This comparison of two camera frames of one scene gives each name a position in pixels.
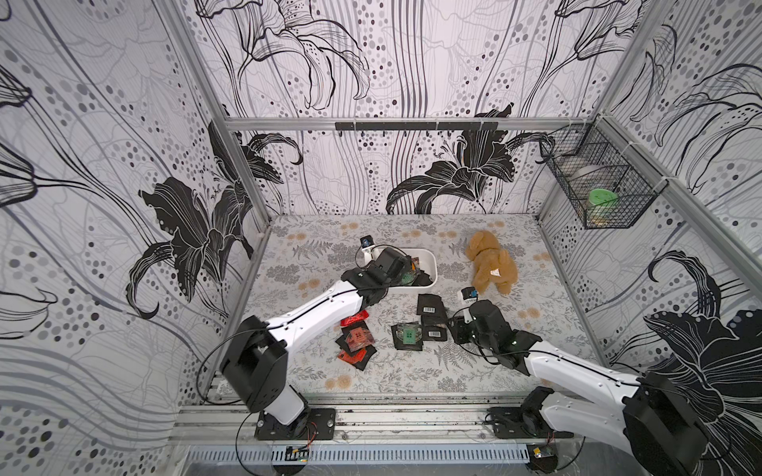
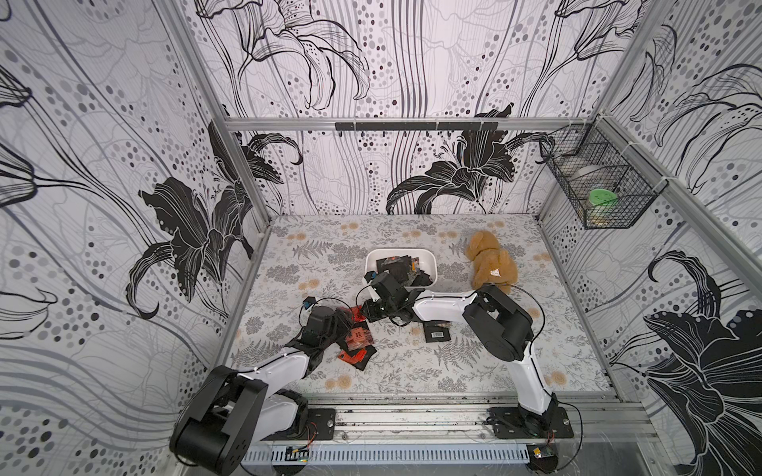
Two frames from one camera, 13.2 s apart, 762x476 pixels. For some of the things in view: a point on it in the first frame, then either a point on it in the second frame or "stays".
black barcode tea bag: x=422 y=280 stays
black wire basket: x=607 y=183 stays
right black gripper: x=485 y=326 to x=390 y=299
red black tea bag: x=355 y=332 stays
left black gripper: x=393 y=282 to x=342 y=322
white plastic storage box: x=428 y=263 stays
